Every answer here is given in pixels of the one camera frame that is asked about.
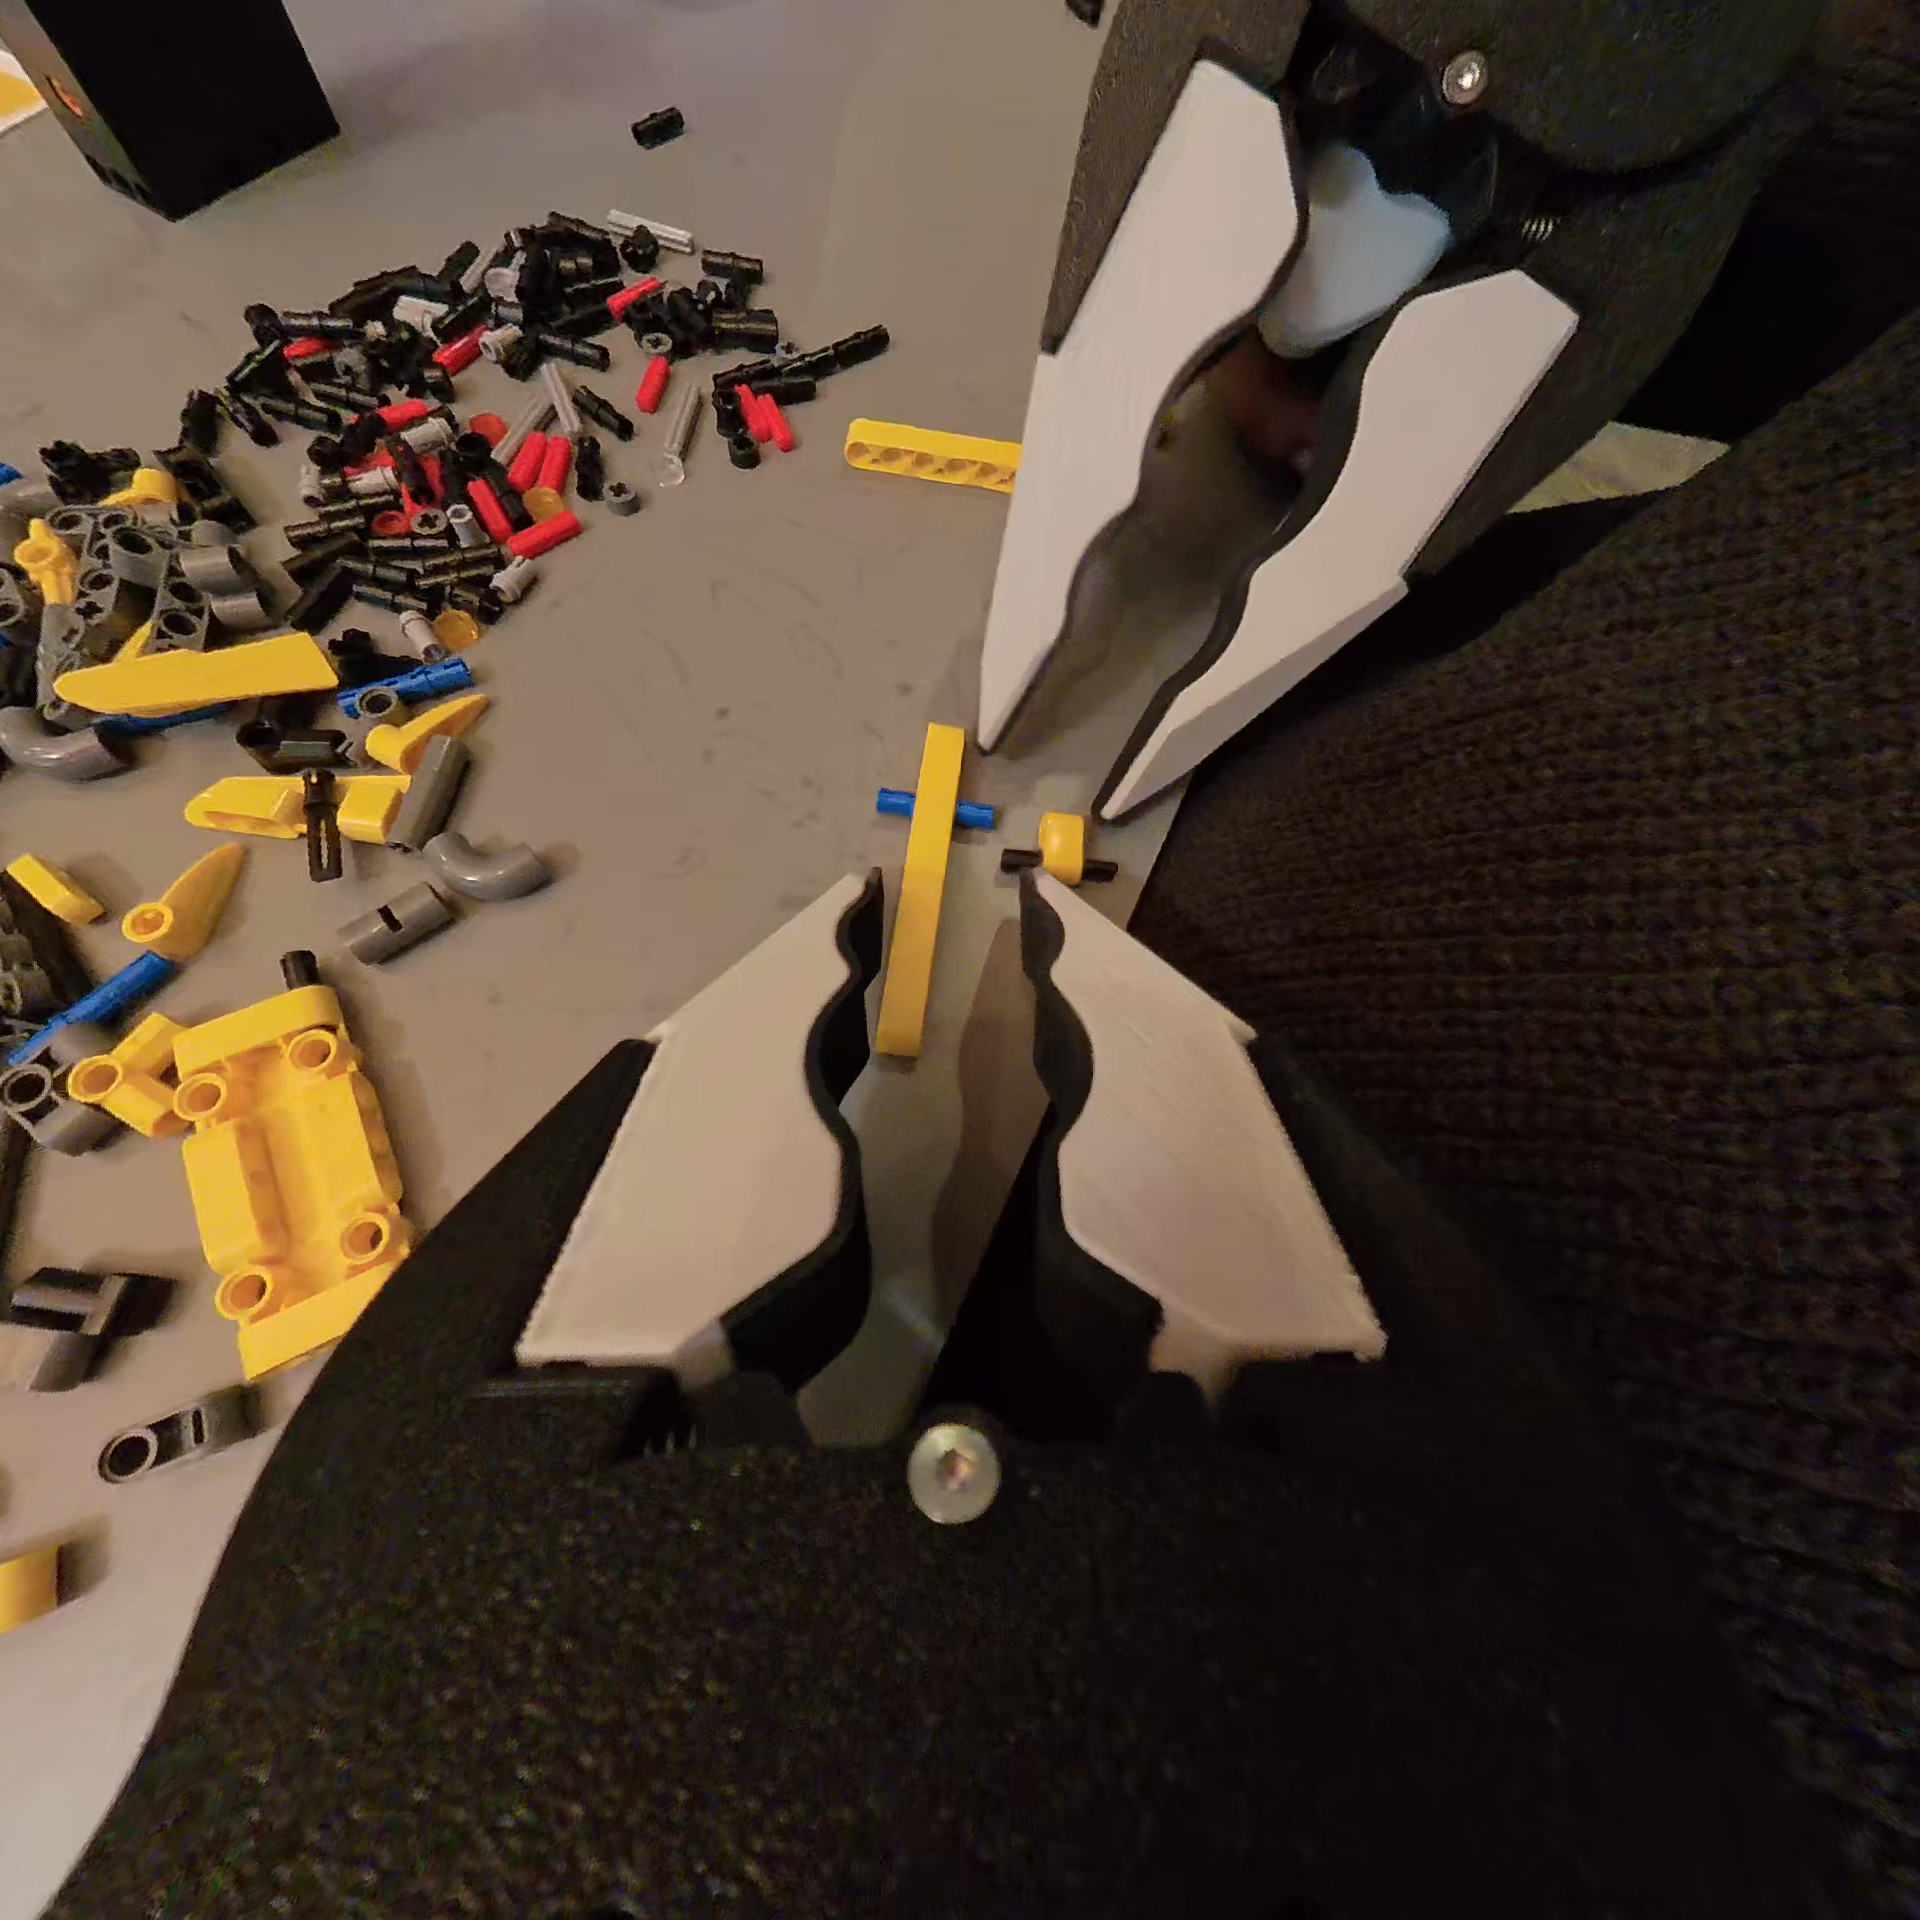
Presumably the grey elbow pipe piece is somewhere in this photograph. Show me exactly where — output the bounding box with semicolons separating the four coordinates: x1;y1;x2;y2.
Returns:
424;831;549;903

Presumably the yellow frame block with holes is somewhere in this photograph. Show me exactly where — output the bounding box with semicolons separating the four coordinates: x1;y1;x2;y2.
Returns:
173;983;419;1383

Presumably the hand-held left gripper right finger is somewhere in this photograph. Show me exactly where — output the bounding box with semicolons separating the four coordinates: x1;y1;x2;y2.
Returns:
1019;874;1387;1396

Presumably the pile of black red pins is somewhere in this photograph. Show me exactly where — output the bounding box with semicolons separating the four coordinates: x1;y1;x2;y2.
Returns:
46;210;889;664

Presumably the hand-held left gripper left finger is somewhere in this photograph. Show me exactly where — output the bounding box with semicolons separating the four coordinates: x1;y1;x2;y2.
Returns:
514;872;888;1401

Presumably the long yellow toy beam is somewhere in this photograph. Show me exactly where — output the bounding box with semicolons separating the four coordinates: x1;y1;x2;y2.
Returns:
843;417;1025;495
873;723;970;1058

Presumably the black cardboard box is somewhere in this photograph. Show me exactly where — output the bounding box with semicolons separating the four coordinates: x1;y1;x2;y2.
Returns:
0;0;341;225

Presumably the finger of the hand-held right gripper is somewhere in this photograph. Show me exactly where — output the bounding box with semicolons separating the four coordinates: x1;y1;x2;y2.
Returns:
1093;272;1584;826
977;57;1310;758

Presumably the pile of yellow grey bricks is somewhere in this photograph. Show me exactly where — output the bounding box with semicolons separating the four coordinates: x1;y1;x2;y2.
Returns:
0;457;549;1636

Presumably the person's dark knit sweater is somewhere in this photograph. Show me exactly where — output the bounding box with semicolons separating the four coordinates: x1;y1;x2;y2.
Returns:
1118;0;1920;1920

